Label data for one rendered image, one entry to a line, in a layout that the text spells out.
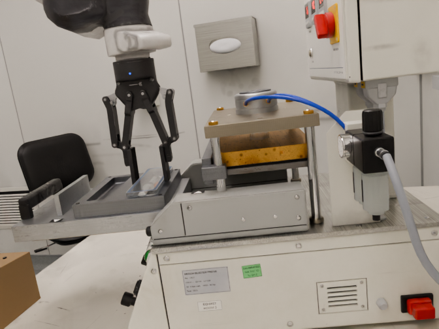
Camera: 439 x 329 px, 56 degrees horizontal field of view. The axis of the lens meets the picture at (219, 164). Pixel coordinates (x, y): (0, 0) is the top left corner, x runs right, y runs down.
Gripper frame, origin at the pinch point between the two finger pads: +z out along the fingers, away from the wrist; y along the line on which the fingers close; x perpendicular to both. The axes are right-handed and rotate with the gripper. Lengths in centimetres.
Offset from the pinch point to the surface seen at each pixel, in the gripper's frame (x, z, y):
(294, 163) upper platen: 9.9, 0.1, -26.9
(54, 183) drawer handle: -4.3, 2.6, 21.7
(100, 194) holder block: 0.4, 4.7, 10.5
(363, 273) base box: 16.6, 17.5, -35.5
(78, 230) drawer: 10.8, 7.9, 11.7
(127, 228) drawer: 10.7, 8.4, 2.9
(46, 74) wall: -178, -28, 100
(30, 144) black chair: -145, 11, 102
